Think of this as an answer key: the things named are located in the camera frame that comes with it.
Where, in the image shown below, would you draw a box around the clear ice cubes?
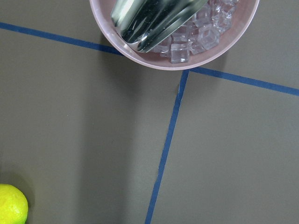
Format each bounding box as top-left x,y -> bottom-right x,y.
151,0 -> 239,63

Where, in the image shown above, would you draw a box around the metal scoop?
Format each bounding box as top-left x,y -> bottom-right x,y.
111,0 -> 207,53

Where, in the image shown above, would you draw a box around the yellow lemon far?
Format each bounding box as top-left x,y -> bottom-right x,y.
0,184 -> 28,224

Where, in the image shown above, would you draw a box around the pink bowl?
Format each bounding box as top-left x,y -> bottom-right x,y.
90,0 -> 259,71

